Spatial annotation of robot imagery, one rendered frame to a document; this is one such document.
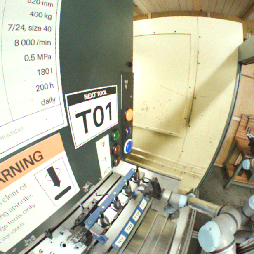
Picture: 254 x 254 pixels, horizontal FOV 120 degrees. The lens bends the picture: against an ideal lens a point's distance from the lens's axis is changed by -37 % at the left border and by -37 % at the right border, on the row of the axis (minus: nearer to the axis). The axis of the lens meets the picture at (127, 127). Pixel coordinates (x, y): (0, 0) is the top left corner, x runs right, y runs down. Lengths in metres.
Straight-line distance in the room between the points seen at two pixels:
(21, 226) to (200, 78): 0.99
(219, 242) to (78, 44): 0.64
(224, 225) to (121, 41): 0.65
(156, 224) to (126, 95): 1.09
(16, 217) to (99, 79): 0.21
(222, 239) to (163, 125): 0.86
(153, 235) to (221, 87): 1.23
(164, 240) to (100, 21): 1.22
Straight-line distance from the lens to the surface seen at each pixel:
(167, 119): 0.98
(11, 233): 0.19
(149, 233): 1.12
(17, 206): 0.16
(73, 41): 0.15
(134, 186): 0.74
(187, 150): 1.08
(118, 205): 0.63
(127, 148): 0.27
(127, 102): 0.24
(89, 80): 0.16
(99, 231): 0.63
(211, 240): 0.56
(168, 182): 1.31
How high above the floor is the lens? 1.81
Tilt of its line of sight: 25 degrees down
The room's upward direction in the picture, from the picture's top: straight up
